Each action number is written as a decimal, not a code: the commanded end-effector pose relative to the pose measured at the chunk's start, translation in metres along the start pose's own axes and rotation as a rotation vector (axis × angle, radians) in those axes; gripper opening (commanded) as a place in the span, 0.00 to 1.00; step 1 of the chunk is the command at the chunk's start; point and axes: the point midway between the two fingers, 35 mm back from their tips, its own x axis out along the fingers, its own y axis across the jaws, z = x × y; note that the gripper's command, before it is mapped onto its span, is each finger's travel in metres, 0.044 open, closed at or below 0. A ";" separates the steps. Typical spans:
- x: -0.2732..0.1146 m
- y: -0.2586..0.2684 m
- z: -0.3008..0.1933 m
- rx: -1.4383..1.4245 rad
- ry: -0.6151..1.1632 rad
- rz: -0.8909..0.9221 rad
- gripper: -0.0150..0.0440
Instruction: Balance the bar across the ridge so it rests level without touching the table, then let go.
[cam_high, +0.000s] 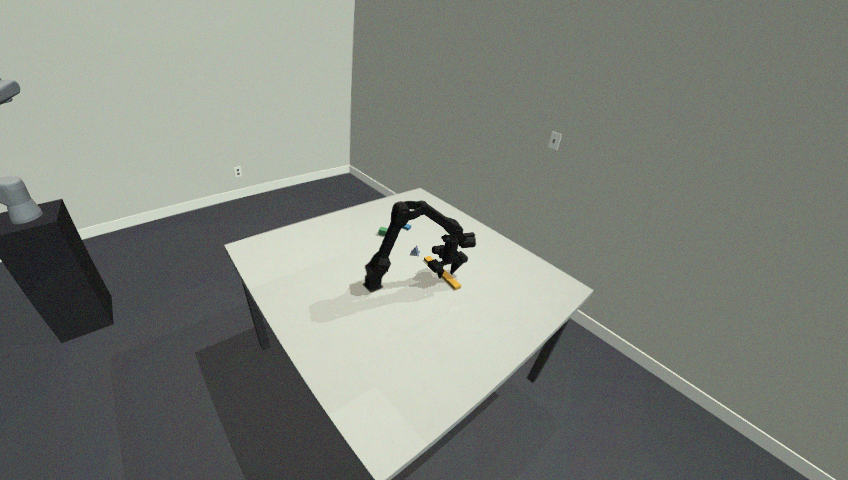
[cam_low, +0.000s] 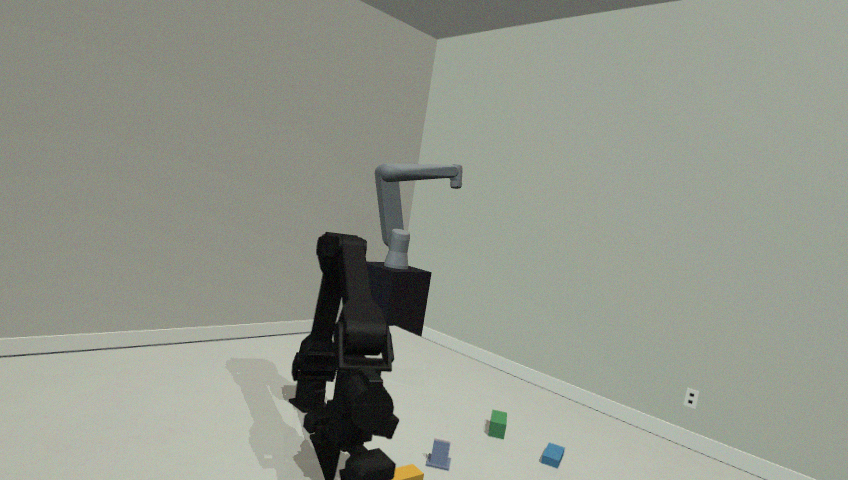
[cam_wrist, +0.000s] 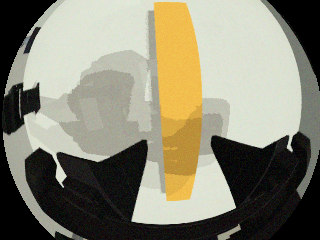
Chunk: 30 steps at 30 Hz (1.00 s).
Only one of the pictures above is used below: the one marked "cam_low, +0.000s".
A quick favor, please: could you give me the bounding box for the orange bar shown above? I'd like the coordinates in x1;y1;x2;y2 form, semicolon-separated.
393;464;424;480

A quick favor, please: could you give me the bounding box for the green cube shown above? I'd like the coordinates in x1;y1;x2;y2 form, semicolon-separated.
488;409;507;439

